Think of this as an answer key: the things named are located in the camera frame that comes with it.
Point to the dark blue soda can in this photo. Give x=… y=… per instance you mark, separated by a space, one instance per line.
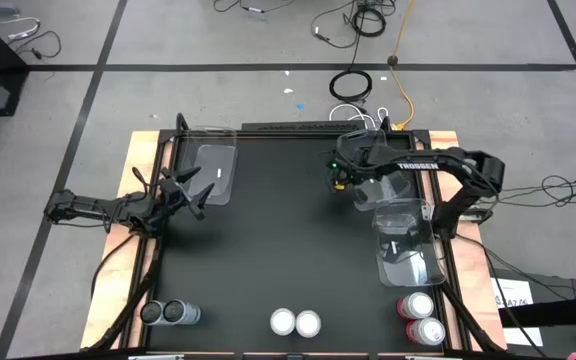
x=180 y=312
x=152 y=313

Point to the black table frame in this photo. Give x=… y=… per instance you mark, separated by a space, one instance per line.
x=154 y=260

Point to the white paper sheet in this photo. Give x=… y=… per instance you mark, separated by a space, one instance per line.
x=513 y=292

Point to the wooden base board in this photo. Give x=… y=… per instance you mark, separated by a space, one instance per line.
x=118 y=270

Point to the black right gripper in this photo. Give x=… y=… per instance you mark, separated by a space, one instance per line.
x=358 y=165

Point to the raspberry lime soda can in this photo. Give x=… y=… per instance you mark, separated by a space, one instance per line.
x=416 y=305
x=427 y=331

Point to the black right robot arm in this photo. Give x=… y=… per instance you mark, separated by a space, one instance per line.
x=433 y=165

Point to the clear plastic bin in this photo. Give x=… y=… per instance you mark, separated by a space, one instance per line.
x=215 y=165
x=410 y=250
x=385 y=192

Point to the orange mango soda can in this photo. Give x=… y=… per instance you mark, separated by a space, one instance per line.
x=283 y=322
x=308 y=324

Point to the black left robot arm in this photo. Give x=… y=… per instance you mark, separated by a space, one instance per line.
x=93 y=207

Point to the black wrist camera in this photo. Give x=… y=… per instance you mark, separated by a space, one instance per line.
x=337 y=172

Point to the black equipment case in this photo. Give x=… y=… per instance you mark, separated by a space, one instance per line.
x=558 y=310

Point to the black slotted bar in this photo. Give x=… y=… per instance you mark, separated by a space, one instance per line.
x=293 y=126

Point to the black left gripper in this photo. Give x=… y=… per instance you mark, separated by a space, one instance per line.
x=173 y=197

